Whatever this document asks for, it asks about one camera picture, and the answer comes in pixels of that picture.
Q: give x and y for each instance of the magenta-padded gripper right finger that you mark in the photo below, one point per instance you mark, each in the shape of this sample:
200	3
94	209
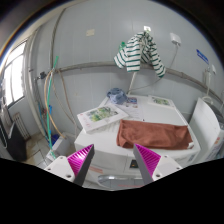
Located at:
148	159

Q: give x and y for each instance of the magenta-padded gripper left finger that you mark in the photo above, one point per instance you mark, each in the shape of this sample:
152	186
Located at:
80	160

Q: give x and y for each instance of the brown towel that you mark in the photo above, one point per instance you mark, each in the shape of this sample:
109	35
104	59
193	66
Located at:
153	135

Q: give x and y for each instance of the white front-load washing machine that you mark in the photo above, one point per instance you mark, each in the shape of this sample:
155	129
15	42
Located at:
163	115

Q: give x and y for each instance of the large white picture board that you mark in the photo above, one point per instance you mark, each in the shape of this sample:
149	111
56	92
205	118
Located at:
100	116

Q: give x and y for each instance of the white printed leaflet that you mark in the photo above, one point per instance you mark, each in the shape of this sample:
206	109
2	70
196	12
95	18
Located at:
134	108

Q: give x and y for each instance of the small white printed box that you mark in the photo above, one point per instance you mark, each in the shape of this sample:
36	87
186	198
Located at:
161	101

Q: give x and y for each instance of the white top-load washing machine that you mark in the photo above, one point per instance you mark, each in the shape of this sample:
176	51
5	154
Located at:
206	130

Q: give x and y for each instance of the black floor-standing object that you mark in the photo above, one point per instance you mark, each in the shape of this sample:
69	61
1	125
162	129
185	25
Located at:
15	143

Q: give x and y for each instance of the white radiator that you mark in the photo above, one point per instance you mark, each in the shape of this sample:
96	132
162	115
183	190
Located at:
21	126

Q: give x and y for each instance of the white vertical pipe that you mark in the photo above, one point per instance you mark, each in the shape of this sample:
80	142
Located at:
132	83

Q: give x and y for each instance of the grey vertical drainpipe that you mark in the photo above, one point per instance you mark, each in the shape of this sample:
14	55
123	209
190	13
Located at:
31	83

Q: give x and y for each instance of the green white striped shirt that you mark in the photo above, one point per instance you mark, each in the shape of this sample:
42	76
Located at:
133	55

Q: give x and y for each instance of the window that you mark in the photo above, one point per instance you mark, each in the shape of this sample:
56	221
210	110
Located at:
15	76

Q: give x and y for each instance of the grey horizontal wall pipe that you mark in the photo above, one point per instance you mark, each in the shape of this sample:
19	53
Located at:
93	65

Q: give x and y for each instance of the blue wall sign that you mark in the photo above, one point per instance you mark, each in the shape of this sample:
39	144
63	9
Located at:
202	56

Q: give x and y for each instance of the white wall socket box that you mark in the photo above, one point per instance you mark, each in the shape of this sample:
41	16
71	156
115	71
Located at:
175	38

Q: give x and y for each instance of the white blank wall plate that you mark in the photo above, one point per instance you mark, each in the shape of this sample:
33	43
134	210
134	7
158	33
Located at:
90	32

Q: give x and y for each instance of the small white wall outlet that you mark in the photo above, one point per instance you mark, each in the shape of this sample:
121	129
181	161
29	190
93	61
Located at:
147	28

